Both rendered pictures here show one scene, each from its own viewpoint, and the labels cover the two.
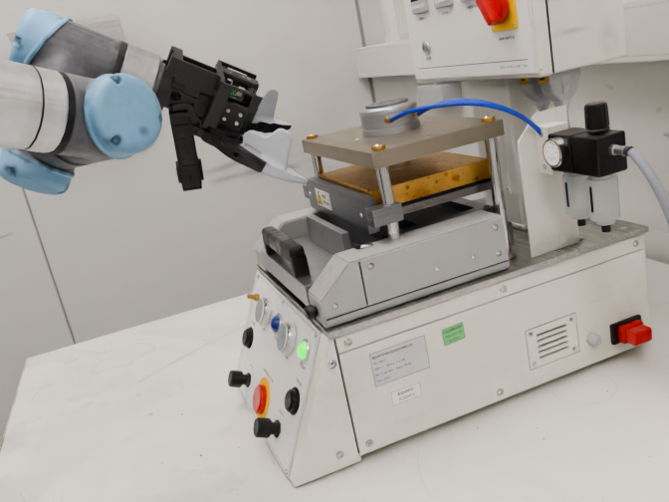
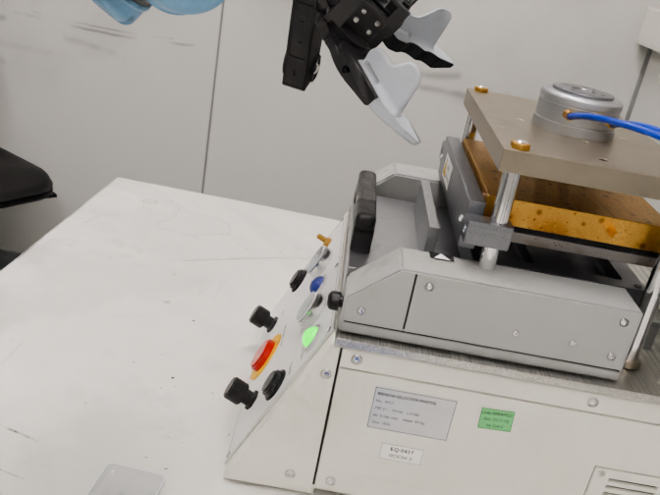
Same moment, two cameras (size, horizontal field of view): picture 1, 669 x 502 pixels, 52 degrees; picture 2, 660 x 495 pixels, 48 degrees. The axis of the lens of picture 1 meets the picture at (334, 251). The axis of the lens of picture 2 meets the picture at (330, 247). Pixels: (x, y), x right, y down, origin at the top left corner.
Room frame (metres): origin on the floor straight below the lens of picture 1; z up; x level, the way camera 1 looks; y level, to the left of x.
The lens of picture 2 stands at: (0.18, -0.11, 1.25)
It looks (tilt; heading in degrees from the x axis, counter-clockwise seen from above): 23 degrees down; 16
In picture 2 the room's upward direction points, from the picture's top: 11 degrees clockwise
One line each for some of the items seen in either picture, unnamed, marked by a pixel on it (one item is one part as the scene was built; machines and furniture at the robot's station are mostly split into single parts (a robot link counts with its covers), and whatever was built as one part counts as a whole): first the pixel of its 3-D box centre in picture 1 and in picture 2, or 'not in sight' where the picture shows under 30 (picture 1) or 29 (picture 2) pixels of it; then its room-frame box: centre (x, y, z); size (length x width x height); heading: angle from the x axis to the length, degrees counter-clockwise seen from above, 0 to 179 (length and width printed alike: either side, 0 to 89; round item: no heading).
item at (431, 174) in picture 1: (398, 161); (559, 173); (0.93, -0.11, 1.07); 0.22 x 0.17 x 0.10; 17
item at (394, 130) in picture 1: (421, 144); (600, 165); (0.93, -0.15, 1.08); 0.31 x 0.24 x 0.13; 17
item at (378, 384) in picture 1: (424, 318); (495, 370); (0.92, -0.11, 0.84); 0.53 x 0.37 x 0.17; 107
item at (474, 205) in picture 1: (406, 218); (535, 246); (0.94, -0.11, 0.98); 0.20 x 0.17 x 0.03; 17
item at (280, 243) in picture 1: (283, 249); (364, 207); (0.89, 0.07, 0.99); 0.15 x 0.02 x 0.04; 17
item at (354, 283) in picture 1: (403, 267); (476, 307); (0.78, -0.08, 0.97); 0.26 x 0.05 x 0.07; 107
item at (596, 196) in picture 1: (581, 167); not in sight; (0.77, -0.30, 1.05); 0.15 x 0.05 x 0.15; 17
